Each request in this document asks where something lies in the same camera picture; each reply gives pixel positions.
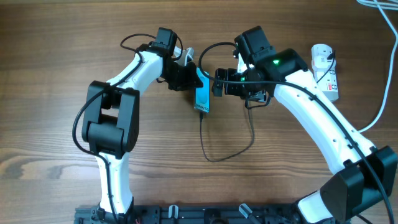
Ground black USB charging cable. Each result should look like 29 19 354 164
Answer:
198 50 337 163

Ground blue screen Galaxy smartphone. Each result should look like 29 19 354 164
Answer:
194 68 210 113

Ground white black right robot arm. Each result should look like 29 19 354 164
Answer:
218 26 397 223

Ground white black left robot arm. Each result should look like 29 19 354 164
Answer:
72 27 203 223

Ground white USB charger plug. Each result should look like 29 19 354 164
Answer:
312 55 333 71

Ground white power strip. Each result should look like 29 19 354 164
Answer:
311 44 339 102

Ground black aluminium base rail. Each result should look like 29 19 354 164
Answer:
74 203 303 224

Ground white power strip cord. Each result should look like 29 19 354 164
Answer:
357 0 398 134

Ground white cables at corner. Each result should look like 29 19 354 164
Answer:
356 0 398 11

